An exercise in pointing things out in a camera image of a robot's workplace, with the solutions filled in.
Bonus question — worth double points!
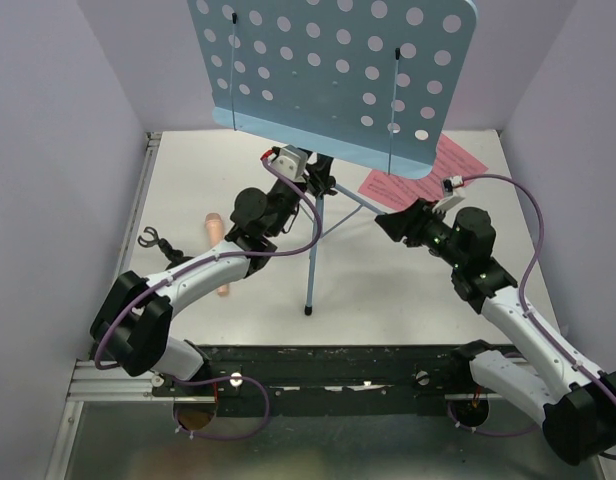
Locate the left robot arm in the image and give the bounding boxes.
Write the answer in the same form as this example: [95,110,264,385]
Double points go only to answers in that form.
[90,147,334,395]

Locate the pink sheet music page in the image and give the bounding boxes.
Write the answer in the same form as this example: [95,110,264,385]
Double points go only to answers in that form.
[413,135,488,200]
[358,170,417,211]

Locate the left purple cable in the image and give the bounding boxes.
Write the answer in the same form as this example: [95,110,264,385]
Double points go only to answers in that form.
[92,147,323,442]

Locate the pink microphone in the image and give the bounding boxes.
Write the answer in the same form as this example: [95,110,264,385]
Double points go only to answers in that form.
[204,212,230,297]

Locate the left aluminium edge rail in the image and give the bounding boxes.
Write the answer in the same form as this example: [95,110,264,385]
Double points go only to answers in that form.
[109,132,162,290]

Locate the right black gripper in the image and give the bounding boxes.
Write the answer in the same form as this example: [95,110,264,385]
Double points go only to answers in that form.
[374,197,467,269]

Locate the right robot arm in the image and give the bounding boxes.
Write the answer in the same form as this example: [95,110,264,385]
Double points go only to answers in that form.
[375,199,616,465]

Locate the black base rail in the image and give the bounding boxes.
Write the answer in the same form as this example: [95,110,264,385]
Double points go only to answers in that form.
[152,341,492,426]

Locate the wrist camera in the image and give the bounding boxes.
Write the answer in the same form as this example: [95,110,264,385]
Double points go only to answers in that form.
[270,145,309,183]
[432,175,466,214]

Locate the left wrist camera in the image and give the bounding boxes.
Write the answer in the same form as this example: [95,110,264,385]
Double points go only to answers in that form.
[270,145,309,183]

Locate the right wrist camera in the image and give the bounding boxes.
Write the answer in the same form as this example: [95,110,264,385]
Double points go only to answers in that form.
[432,175,466,214]

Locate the blue music stand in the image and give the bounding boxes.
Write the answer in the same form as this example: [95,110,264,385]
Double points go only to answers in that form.
[185,0,480,316]

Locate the black microphone stand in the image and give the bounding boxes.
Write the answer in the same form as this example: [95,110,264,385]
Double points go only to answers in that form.
[137,226,192,269]

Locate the metal front plate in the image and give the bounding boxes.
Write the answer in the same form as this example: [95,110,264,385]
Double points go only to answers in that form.
[46,402,616,479]

